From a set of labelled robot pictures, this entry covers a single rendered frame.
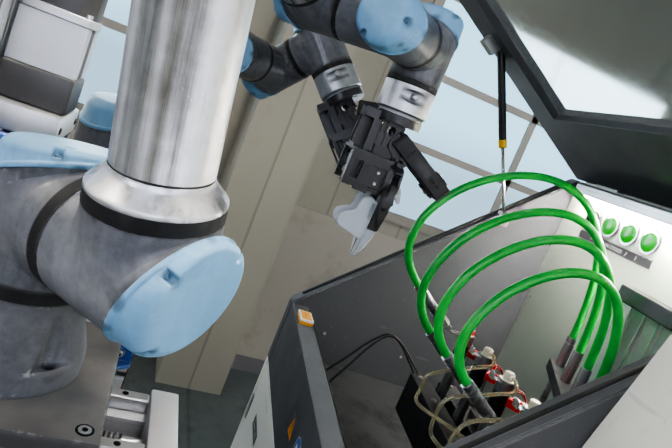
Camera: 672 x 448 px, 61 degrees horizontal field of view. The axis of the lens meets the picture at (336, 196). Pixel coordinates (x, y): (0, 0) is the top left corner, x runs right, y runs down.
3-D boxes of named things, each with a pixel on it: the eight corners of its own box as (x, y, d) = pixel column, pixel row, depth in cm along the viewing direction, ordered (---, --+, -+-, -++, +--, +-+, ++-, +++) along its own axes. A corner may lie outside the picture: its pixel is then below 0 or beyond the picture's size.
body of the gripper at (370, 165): (331, 177, 85) (361, 101, 83) (383, 196, 87) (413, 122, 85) (339, 186, 77) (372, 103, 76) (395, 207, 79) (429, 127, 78)
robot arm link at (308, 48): (298, 32, 105) (337, 10, 102) (320, 86, 104) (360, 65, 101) (279, 23, 98) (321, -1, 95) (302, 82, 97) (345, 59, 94)
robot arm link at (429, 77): (405, -7, 76) (425, 14, 84) (374, 70, 78) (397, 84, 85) (458, 7, 73) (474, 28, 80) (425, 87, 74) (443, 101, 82)
